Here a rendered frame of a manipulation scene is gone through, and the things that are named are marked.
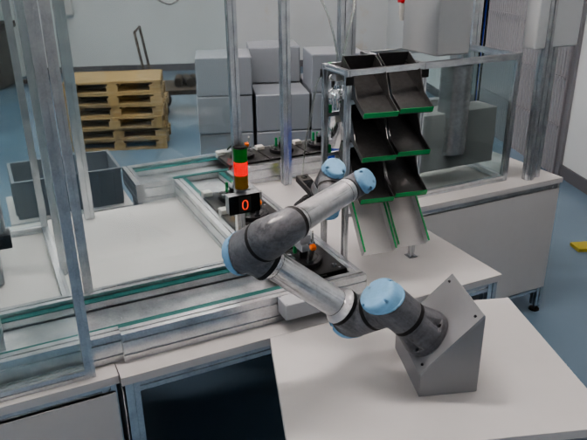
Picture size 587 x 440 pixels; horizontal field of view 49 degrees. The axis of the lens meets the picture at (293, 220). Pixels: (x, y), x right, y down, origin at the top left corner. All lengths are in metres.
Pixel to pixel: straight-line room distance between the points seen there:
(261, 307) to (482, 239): 1.73
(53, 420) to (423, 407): 1.09
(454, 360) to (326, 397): 0.38
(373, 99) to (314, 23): 9.95
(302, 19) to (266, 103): 7.34
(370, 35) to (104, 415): 10.95
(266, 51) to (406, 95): 3.03
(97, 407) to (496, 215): 2.34
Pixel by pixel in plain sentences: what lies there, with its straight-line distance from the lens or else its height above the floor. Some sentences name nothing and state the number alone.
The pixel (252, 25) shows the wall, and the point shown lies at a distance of 12.17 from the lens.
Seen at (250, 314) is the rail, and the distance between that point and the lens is 2.20.
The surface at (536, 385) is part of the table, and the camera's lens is 2.09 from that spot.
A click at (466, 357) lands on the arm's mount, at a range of 1.93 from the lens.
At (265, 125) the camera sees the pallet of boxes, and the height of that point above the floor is 0.79.
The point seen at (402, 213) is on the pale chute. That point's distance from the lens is 2.57.
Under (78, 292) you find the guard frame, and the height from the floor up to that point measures 1.16.
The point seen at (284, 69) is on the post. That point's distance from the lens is 3.36.
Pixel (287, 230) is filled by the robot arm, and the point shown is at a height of 1.39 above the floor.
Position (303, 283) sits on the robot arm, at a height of 1.19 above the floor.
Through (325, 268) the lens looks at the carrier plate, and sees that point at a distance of 2.37.
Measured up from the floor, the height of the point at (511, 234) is 0.58.
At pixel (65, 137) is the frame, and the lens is 2.16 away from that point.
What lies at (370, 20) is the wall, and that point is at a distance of 12.50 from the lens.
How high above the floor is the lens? 2.06
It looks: 23 degrees down
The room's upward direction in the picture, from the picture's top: 1 degrees counter-clockwise
